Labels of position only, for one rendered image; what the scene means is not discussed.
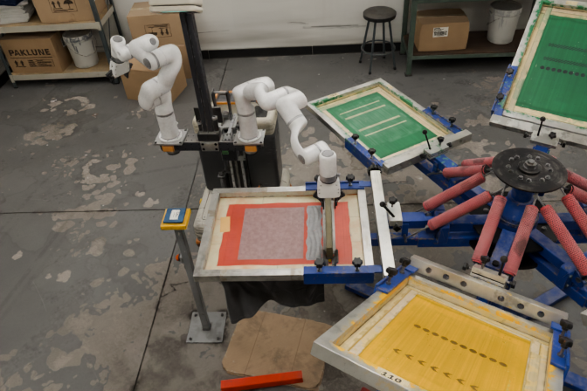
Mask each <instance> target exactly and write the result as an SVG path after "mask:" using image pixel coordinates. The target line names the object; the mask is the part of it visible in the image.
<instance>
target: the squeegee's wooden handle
mask: <svg viewBox="0 0 587 391"><path fill-rule="evenodd" d="M325 221H326V257H327V259H333V233H332V209H331V198H325Z"/></svg>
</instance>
